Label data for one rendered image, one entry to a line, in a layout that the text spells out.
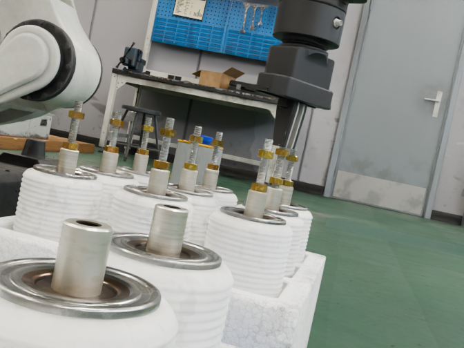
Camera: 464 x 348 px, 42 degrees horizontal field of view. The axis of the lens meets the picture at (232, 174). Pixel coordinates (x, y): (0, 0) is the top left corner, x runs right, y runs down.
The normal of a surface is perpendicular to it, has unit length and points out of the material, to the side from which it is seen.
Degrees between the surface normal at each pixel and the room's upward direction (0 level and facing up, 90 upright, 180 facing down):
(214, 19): 90
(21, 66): 90
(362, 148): 90
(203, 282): 58
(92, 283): 90
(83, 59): 73
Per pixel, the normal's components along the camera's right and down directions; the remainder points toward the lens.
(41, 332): 0.13, -0.48
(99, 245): 0.68, 0.18
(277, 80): -0.01, 0.05
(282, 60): -0.70, -0.11
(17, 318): -0.03, -0.72
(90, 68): 0.98, 0.09
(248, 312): -0.22, 0.00
